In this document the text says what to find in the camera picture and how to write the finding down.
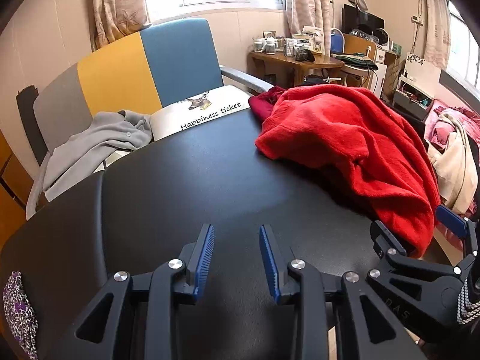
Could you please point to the red knit sweater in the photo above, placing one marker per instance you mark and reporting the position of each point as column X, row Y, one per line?
column 337, row 131

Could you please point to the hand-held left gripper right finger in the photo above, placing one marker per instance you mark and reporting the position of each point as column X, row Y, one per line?
column 270, row 262

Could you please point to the beige patterned curtain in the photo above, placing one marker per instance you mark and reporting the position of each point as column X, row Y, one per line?
column 120, row 7
column 437, row 26
column 307, row 0

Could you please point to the black monitor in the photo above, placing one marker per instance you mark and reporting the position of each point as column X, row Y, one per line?
column 360, row 18

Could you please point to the cream cloth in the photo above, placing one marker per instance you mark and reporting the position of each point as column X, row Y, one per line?
column 450, row 165

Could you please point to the purple leopard print cloth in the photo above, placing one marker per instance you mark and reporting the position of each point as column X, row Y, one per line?
column 20, row 315

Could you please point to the wooden desk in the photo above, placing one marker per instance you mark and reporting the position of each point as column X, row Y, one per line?
column 300, row 64

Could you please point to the side window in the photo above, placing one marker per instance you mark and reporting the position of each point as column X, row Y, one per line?
column 463, row 45

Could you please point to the maroon garment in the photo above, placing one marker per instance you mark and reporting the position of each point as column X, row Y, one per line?
column 260, row 105

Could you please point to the grey yellow blue sofa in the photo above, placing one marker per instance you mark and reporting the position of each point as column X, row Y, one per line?
column 112, row 71

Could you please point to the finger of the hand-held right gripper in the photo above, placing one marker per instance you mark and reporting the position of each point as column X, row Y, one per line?
column 453, row 221
column 386, row 242

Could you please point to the grey garment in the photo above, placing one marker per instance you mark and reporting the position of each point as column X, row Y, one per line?
column 86, row 146

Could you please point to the dark green cloth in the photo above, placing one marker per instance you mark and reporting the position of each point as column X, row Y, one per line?
column 356, row 60

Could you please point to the orange wooden wardrobe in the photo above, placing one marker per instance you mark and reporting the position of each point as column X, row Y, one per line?
column 7, row 180

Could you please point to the white printed cushion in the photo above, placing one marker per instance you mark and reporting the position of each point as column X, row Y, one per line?
column 172, row 120

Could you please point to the small desk fan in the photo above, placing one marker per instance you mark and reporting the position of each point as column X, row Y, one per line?
column 381, row 37

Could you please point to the blue chair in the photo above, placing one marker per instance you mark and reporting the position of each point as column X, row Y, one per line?
column 336, row 41

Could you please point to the white stool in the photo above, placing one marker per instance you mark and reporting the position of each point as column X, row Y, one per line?
column 354, row 73

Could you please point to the pink blanket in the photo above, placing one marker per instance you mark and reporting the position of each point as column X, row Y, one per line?
column 438, row 120

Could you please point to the white shelf unit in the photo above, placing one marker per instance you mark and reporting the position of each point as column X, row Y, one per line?
column 412, row 78

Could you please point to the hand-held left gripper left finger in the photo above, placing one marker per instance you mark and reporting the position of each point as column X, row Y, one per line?
column 204, row 258

